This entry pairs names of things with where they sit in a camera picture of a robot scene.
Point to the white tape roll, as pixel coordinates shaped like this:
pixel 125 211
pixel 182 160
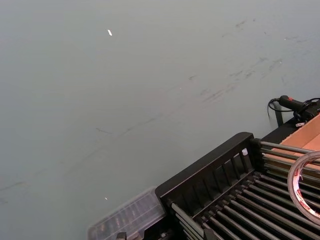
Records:
pixel 293 185

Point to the black rack with steel bars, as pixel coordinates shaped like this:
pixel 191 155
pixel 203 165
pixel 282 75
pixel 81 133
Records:
pixel 200 180

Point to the clear plastic case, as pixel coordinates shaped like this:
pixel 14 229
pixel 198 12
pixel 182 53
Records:
pixel 130 215

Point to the black table cloth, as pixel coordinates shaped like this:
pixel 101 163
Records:
pixel 275 135

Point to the shallow brown cardboard tray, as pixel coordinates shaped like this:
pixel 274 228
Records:
pixel 307 135

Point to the plain pale wall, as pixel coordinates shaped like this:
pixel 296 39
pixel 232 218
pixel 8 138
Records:
pixel 100 75

